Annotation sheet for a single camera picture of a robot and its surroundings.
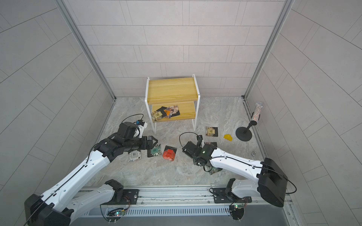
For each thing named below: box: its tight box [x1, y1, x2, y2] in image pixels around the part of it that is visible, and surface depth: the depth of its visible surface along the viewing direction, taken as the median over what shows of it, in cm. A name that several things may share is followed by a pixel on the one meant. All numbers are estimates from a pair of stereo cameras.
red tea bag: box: [162, 145, 178, 162], surface depth 88 cm
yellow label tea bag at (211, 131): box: [205, 126, 219, 137], surface depth 98 cm
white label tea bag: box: [127, 149, 142, 163], surface depth 86 cm
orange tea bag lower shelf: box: [163, 107, 181, 119], surface depth 89 cm
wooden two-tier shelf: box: [144, 73, 201, 135], surface depth 79 cm
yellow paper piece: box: [223, 134, 233, 142], surface depth 95 cm
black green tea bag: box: [150, 143, 162, 157], surface depth 88 cm
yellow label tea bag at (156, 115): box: [150, 110, 163, 122], surface depth 87 cm
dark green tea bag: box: [209, 166, 223, 176], surface depth 81 cm
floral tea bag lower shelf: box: [168, 104, 179, 116], surface depth 91 cm
